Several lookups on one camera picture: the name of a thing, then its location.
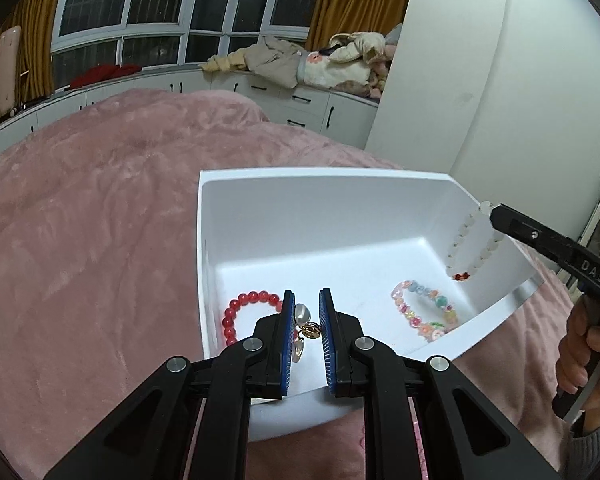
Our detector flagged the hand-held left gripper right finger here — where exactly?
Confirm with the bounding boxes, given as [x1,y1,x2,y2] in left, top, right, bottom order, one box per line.
[318,288,563,480]

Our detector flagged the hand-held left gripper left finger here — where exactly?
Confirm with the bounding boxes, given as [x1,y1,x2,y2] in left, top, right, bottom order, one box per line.
[44,289,298,480]

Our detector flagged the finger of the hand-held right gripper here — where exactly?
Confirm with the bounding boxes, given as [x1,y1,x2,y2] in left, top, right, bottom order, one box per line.
[489,203,600,306]

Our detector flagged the white bead bracelet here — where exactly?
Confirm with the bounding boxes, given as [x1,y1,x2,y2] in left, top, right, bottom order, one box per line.
[447,201,507,282]

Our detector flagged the red bead bracelet with charms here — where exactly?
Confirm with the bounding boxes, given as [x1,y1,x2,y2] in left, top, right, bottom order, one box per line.
[222,289,324,364]

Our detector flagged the white storage box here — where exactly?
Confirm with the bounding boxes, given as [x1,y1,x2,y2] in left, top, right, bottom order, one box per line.
[196,169,540,433]

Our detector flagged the person's right forearm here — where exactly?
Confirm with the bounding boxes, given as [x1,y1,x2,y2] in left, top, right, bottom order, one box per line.
[561,360,600,480]

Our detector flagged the person's right hand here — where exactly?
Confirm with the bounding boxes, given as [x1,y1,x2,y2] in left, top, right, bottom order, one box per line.
[554,302,600,395]

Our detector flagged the white wardrobe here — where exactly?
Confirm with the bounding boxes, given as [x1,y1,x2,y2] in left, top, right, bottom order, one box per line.
[364,0,600,281]

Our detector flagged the pink plush toy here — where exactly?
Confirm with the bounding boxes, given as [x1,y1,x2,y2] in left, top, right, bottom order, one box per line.
[362,24,403,100]

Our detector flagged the pink fluffy blanket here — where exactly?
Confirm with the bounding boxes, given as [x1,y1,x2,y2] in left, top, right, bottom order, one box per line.
[0,89,588,480]

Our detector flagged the floral cream pillow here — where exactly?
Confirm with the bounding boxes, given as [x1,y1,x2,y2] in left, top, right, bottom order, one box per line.
[296,51,377,92]

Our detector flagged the beige plush rabbit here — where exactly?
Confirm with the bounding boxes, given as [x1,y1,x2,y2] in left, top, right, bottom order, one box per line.
[327,31,388,64]

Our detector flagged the white window seat cabinets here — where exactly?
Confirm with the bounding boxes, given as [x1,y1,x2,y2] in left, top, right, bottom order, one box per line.
[0,64,382,157]

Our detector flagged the beige jacket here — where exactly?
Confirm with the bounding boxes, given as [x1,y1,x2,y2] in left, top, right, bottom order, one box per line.
[200,35,307,89]

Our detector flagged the mustard yellow curtain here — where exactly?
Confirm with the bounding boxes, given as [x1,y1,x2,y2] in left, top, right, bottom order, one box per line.
[305,0,420,52]
[9,0,73,103]

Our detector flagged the red cloth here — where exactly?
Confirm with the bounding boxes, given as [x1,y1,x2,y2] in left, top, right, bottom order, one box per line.
[70,63,142,90]

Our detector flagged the large bay window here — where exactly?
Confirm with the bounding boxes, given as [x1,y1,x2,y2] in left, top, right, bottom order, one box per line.
[51,0,338,70]

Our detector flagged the pastel multicoloured bead bracelet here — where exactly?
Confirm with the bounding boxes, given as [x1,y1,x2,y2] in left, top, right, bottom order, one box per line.
[391,280,459,343]

